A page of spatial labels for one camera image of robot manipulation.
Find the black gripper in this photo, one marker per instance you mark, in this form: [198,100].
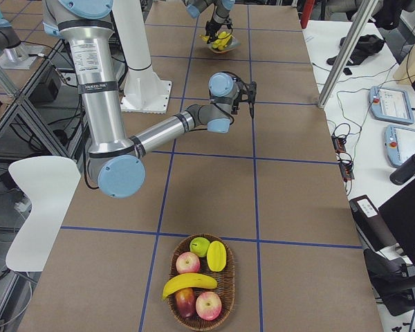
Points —
[214,25]
[236,104]

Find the yellow banana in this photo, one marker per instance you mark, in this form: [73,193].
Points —
[208,39]
[216,256]
[224,35]
[220,45]
[188,280]

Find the aluminium frame post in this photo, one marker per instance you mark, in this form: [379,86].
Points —
[353,35]

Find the red apple back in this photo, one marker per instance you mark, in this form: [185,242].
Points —
[188,262]

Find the blue square plate orange rim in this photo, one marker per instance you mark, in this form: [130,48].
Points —
[234,43]

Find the blue teach pendant far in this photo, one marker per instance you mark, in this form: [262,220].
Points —
[391,105]

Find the black monitor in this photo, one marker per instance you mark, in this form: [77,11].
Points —
[398,213]

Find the red apple front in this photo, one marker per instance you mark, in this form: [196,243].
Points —
[208,305]

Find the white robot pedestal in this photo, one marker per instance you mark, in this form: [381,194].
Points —
[143,90]

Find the green apple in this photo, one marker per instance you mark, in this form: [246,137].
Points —
[199,246]

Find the wicker fruit basket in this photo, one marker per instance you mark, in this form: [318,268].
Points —
[225,286]

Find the black water bottle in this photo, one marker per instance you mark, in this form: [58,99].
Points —
[404,172]

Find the red apple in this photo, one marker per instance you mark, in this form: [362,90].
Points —
[188,262]
[208,305]

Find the black cloth bag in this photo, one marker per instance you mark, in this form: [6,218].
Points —
[367,46]

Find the small black device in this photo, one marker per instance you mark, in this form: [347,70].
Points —
[347,71]

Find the blue teach pendant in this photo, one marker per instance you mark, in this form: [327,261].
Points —
[399,144]
[391,105]

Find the blue teach pendant near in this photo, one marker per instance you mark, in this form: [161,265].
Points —
[399,144]

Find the red yellow mango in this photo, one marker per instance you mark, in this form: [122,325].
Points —
[185,302]

